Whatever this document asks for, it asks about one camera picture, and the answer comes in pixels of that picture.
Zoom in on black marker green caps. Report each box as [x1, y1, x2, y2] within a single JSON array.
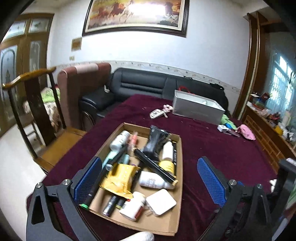
[[80, 145, 127, 210]]

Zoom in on yellow padded pouch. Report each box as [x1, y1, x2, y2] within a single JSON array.
[[100, 164, 140, 199]]

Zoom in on white pill bottle red label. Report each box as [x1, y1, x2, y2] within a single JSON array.
[[119, 191, 146, 221]]

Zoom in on black marker tan caps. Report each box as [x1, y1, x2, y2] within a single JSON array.
[[133, 149, 178, 186]]

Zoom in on white power adapter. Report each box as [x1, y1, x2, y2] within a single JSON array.
[[146, 189, 177, 216]]

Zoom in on black marker grey caps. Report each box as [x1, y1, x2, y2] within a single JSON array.
[[102, 195, 119, 217]]

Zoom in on dark red velvet bedspread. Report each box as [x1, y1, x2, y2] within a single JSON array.
[[26, 93, 278, 241]]

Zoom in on wooden brick-pattern counter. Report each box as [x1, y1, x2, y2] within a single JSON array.
[[241, 106, 295, 173]]

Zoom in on yellow label bottle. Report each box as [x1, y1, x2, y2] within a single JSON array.
[[159, 160, 175, 177]]

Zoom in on cardboard tray box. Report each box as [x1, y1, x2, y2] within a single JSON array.
[[88, 134, 183, 237]]

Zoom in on small white charger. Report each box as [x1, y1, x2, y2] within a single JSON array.
[[217, 125, 229, 133]]

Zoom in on white lotion bottle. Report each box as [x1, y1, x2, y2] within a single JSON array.
[[162, 141, 174, 162]]

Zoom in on pink white cloth bag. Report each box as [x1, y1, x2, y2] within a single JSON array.
[[237, 125, 256, 141]]

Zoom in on green plastic packet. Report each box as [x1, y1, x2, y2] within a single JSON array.
[[220, 114, 237, 131]]

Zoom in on black zipper pouch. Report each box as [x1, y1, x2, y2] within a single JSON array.
[[142, 125, 171, 162]]

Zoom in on silver rectangular box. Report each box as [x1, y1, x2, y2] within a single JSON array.
[[173, 90, 225, 125]]

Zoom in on wooden armchair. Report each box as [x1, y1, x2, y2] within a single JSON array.
[[1, 67, 86, 174]]

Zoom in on brown padded chair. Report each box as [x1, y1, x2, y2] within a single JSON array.
[[57, 62, 111, 130]]

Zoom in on black leather sofa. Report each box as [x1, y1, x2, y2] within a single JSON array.
[[78, 68, 231, 125]]

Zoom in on wooden glass-door cabinet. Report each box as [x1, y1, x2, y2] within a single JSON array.
[[1, 13, 54, 136]]

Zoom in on framed horse painting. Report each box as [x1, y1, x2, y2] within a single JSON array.
[[82, 0, 190, 37]]

